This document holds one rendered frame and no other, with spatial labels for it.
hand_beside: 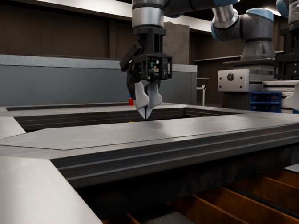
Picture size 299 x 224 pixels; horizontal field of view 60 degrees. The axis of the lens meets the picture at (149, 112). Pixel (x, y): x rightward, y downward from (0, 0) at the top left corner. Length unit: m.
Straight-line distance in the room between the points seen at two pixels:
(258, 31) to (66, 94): 0.89
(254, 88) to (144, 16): 0.69
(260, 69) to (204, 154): 0.85
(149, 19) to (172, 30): 5.75
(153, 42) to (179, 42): 5.84
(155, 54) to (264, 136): 0.28
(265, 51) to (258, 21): 0.14
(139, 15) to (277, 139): 0.39
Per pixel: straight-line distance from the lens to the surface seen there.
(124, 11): 8.88
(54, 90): 1.22
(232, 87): 1.15
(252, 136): 0.50
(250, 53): 1.26
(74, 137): 0.41
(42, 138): 0.42
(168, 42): 6.24
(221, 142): 0.43
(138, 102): 0.63
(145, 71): 0.57
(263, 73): 1.24
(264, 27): 1.29
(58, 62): 1.22
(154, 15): 0.62
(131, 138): 0.39
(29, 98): 1.20
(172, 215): 0.82
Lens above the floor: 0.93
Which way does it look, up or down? 6 degrees down
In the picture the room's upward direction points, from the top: straight up
